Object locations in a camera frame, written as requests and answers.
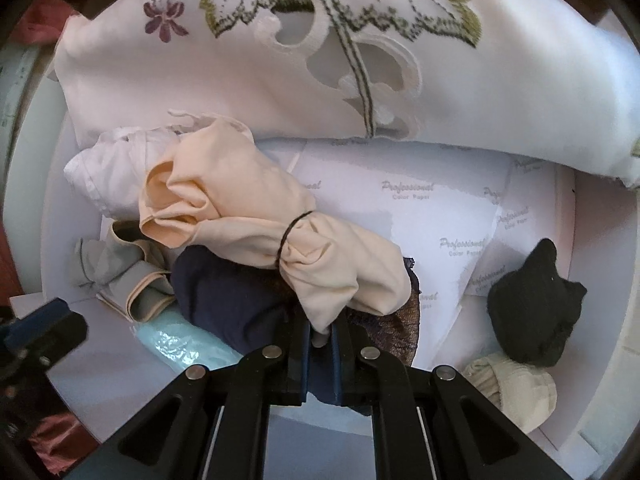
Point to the cream sock bundle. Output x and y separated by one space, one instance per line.
520 390

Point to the navy garment bundle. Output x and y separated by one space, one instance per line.
225 300

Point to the white embroidered cloth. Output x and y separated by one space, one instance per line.
250 75

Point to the black sock bundle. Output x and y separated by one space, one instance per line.
535 305

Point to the red blanket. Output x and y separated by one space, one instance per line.
42 22

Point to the white garment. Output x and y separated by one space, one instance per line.
110 170

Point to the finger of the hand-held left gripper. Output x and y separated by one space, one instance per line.
60 337
25 322

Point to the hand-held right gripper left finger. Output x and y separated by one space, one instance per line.
304 360

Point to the grey and beige garment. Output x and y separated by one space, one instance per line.
130 290

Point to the printed white paper sheets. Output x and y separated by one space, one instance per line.
410 210

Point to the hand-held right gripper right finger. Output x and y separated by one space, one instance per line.
339 360

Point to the teal cloth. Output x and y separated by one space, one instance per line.
170 340

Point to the brown lace fabric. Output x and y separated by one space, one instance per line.
395 330

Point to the white bedside nightstand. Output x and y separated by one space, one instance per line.
55 240

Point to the white bed frame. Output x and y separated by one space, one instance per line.
20 90

